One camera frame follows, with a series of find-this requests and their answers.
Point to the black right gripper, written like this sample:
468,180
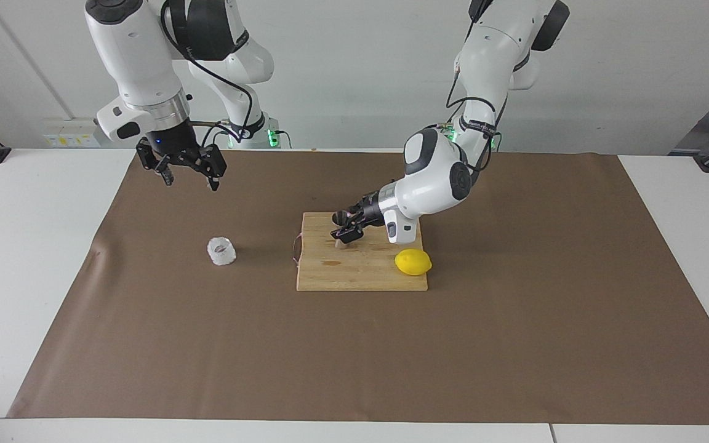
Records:
173,141

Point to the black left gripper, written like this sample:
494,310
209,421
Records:
370,210

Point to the steel double jigger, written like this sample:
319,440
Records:
342,243

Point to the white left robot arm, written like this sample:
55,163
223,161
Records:
434,178

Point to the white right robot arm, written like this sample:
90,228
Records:
133,61

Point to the yellow lemon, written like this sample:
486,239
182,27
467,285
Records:
413,262

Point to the brown paper table mat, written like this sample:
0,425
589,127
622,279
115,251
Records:
207,344

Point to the white wall outlet box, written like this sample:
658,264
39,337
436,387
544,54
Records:
68,132

